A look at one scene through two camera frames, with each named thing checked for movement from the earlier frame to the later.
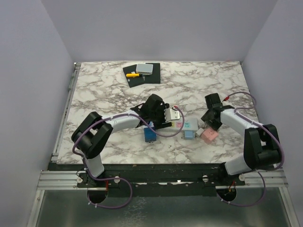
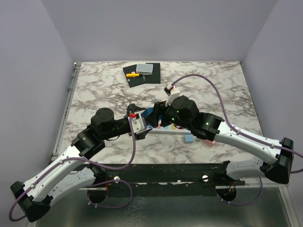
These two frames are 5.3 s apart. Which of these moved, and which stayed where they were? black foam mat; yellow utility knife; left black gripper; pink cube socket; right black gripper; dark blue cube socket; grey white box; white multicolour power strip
Moved: pink cube socket; dark blue cube socket; left black gripper; right black gripper; white multicolour power strip
Stayed: yellow utility knife; grey white box; black foam mat
